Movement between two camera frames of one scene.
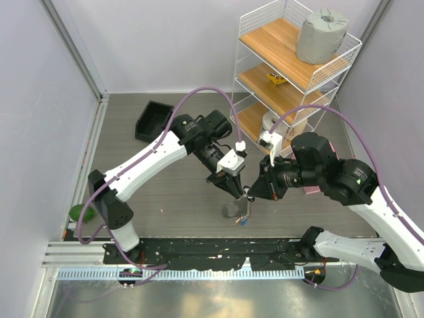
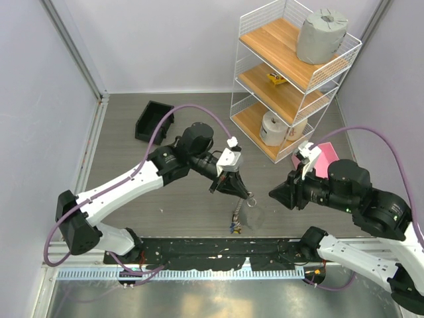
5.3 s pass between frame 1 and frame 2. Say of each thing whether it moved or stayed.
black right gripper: moved
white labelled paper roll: stayed
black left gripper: stayed
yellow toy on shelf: stayed
